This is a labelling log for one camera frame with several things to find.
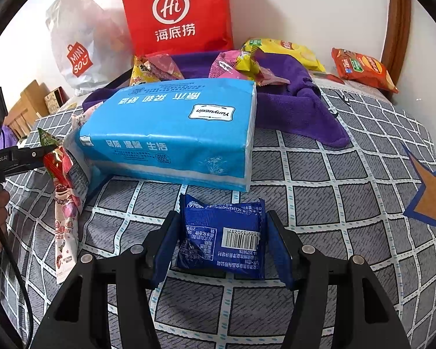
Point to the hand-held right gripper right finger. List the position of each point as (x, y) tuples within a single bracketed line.
[(279, 254)]

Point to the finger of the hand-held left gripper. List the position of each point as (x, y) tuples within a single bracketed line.
[(21, 163), (36, 151)]

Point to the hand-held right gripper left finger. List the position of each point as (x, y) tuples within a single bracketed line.
[(165, 254)]

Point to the red packet with green corner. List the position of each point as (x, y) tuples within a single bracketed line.
[(58, 163)]

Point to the dark blue packet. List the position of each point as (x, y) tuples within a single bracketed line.
[(203, 261)]

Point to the long red and white packet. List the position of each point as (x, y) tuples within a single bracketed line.
[(65, 225)]

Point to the pink packet with yellow end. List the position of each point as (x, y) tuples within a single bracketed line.
[(225, 65)]

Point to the purple garment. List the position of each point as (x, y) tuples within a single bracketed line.
[(5, 140)]

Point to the brown patterned box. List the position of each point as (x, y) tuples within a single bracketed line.
[(54, 100)]

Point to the blue tissue pack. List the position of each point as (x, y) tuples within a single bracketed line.
[(160, 134)]

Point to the white plastic bag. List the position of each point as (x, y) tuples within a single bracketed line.
[(91, 25)]

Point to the purple cloth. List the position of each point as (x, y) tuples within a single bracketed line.
[(294, 98)]

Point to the yellow chips bag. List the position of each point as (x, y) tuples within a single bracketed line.
[(294, 51)]

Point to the orange chips bag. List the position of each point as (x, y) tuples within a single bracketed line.
[(367, 69)]

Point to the brown wooden door frame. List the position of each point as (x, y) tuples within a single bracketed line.
[(396, 25)]

